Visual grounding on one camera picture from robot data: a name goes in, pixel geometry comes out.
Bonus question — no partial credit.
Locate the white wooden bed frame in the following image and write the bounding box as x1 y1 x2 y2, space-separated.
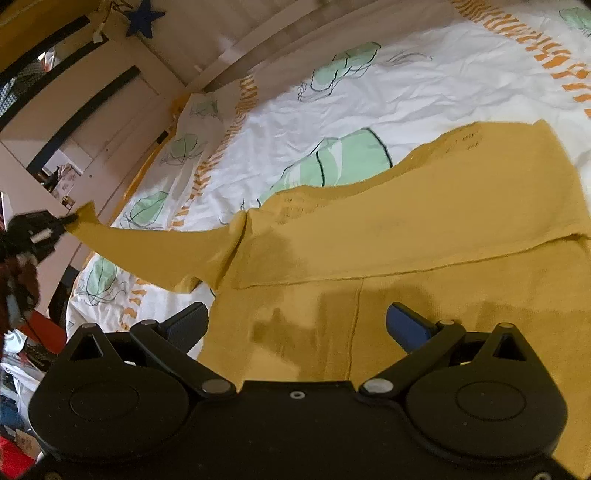
148 0 467 90

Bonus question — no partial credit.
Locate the yellow bed sheet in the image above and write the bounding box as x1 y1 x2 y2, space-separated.
113 90 195 227

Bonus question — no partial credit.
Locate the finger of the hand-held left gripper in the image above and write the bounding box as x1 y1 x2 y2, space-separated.
46 213 77 232

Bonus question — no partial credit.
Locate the white panel door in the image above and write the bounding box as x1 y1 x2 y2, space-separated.
0 9 190 232

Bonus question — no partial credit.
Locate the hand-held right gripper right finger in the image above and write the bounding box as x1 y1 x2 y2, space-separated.
359 302 539 398

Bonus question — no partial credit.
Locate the mustard yellow knit sweater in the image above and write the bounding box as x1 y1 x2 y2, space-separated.
65 119 591 478

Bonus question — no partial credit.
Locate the pile of household clutter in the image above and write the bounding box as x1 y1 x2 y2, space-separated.
0 318 70 467

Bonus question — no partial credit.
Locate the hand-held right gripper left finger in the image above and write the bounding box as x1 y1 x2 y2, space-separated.
60 302 237 398

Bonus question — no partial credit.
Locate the blue star decoration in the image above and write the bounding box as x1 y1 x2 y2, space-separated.
124 0 166 38

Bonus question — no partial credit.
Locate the white printed duvet cover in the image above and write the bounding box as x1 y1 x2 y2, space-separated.
65 0 591 352

